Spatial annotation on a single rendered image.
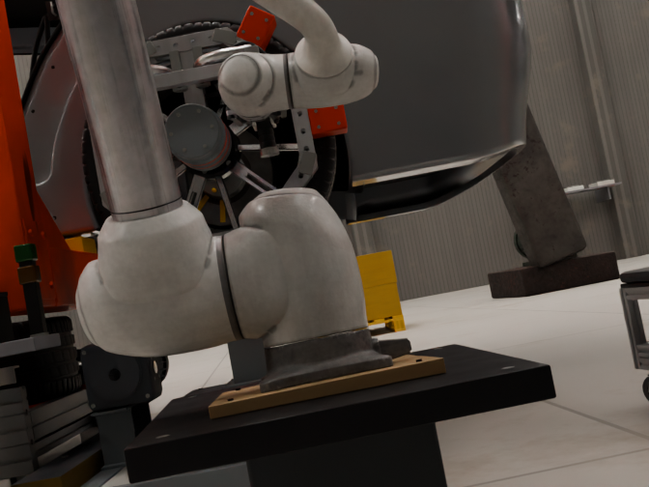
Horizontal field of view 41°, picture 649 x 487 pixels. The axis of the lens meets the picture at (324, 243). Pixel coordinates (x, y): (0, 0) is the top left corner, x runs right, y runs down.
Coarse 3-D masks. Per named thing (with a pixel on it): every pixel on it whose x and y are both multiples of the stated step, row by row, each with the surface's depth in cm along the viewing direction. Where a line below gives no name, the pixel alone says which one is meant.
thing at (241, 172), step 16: (160, 64) 222; (160, 96) 240; (224, 112) 224; (240, 128) 222; (240, 144) 222; (256, 144) 222; (288, 144) 222; (208, 176) 222; (224, 176) 225; (240, 176) 222; (256, 176) 222; (192, 192) 222; (224, 192) 222
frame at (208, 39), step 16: (208, 32) 213; (224, 32) 213; (160, 48) 213; (176, 48) 213; (208, 48) 217; (304, 112) 212; (304, 128) 212; (304, 144) 211; (96, 160) 212; (304, 160) 211; (304, 176) 211
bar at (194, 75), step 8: (216, 64) 194; (168, 72) 194; (176, 72) 194; (184, 72) 194; (192, 72) 194; (200, 72) 194; (208, 72) 193; (216, 72) 193; (160, 80) 194; (168, 80) 194; (176, 80) 194; (184, 80) 193; (192, 80) 193; (200, 80) 194; (208, 80) 195; (160, 88) 194; (168, 88) 196
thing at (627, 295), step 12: (624, 276) 214; (636, 276) 208; (648, 276) 202; (624, 288) 214; (636, 288) 208; (648, 288) 203; (624, 300) 216; (636, 300) 214; (624, 312) 216; (636, 312) 214; (636, 324) 214; (636, 336) 213; (636, 348) 213; (648, 348) 208; (636, 360) 215; (648, 360) 209; (648, 384) 214; (648, 396) 215
